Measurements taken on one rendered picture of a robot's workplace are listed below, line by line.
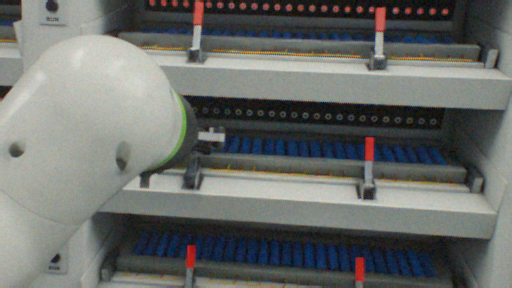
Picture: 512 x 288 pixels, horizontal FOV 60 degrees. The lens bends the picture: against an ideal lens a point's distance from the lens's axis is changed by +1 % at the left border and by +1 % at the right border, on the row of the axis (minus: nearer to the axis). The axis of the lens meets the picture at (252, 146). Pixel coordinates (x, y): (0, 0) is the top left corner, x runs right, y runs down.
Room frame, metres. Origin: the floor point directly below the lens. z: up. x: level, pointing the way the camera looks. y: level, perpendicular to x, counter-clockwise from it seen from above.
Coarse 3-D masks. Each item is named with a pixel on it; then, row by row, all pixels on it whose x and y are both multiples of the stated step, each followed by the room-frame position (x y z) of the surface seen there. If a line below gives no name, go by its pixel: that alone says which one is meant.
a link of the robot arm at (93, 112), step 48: (48, 48) 0.31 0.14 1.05; (96, 48) 0.30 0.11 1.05; (48, 96) 0.28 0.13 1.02; (96, 96) 0.28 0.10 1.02; (144, 96) 0.30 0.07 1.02; (0, 144) 0.28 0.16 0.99; (48, 144) 0.28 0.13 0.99; (96, 144) 0.28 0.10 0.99; (144, 144) 0.30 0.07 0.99; (48, 192) 0.28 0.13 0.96; (96, 192) 0.30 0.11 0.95
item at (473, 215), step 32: (256, 128) 0.81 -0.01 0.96; (288, 128) 0.80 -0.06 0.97; (320, 128) 0.80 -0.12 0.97; (352, 128) 0.79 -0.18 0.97; (384, 128) 0.79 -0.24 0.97; (416, 128) 0.79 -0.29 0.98; (448, 160) 0.76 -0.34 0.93; (480, 160) 0.68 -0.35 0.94; (128, 192) 0.65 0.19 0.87; (160, 192) 0.65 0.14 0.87; (192, 192) 0.64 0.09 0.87; (224, 192) 0.65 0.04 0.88; (256, 192) 0.65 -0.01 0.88; (288, 192) 0.65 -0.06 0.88; (320, 192) 0.65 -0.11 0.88; (352, 192) 0.65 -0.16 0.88; (384, 192) 0.66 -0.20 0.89; (416, 192) 0.66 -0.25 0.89; (448, 192) 0.66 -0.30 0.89; (480, 192) 0.66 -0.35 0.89; (320, 224) 0.64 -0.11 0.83; (352, 224) 0.64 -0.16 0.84; (384, 224) 0.63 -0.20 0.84; (416, 224) 0.63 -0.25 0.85; (448, 224) 0.62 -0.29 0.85; (480, 224) 0.62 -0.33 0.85
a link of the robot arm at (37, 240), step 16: (0, 192) 0.27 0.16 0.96; (0, 208) 0.27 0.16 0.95; (16, 208) 0.28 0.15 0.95; (0, 224) 0.27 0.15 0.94; (16, 224) 0.28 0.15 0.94; (32, 224) 0.28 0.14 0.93; (48, 224) 0.29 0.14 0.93; (0, 240) 0.26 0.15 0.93; (16, 240) 0.27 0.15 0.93; (32, 240) 0.29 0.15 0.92; (48, 240) 0.30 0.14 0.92; (64, 240) 0.31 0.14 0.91; (0, 256) 0.25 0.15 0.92; (16, 256) 0.27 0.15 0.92; (32, 256) 0.29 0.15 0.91; (48, 256) 0.31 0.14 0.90; (0, 272) 0.25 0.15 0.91; (16, 272) 0.27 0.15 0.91; (32, 272) 0.30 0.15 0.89
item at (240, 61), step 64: (192, 0) 0.81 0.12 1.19; (256, 0) 0.80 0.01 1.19; (320, 0) 0.79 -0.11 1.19; (384, 0) 0.78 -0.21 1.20; (448, 0) 0.77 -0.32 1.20; (192, 64) 0.65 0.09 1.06; (256, 64) 0.66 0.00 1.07; (320, 64) 0.66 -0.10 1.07; (384, 64) 0.63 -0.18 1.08; (448, 64) 0.66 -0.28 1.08
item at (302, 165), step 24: (240, 168) 0.71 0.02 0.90; (264, 168) 0.70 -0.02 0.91; (288, 168) 0.70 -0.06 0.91; (312, 168) 0.70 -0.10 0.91; (336, 168) 0.69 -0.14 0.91; (360, 168) 0.69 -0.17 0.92; (384, 168) 0.69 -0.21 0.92; (408, 168) 0.68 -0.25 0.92; (432, 168) 0.68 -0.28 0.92; (456, 168) 0.68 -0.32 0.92
